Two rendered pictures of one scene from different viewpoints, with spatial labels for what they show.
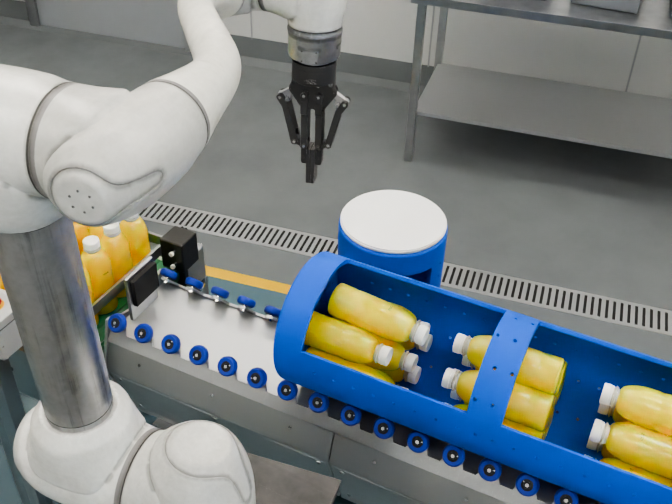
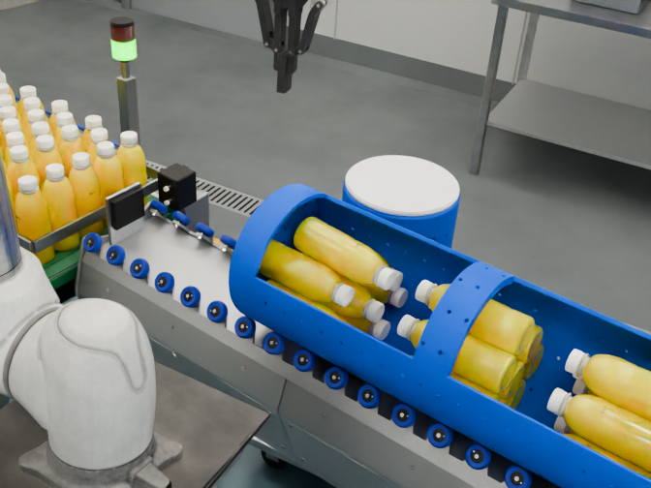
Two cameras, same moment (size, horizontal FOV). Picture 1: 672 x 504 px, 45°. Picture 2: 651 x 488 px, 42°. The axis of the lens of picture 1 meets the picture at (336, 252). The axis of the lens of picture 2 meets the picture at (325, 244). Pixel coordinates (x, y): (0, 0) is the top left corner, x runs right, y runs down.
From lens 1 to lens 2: 33 cm
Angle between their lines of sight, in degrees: 8
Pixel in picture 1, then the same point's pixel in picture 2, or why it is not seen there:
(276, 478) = (201, 401)
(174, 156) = not seen: outside the picture
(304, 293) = (267, 217)
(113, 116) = not seen: outside the picture
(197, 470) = (83, 340)
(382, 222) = (389, 184)
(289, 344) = (244, 268)
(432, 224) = (443, 192)
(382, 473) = (329, 429)
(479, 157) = (551, 179)
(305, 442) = (257, 387)
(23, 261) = not seen: outside the picture
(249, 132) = (313, 128)
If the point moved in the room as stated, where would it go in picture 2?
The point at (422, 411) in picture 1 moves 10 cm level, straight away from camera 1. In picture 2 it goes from (368, 353) to (386, 320)
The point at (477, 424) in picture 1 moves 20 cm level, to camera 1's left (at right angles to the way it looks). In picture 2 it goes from (422, 373) to (303, 350)
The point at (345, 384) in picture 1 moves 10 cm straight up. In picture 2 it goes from (294, 318) to (297, 272)
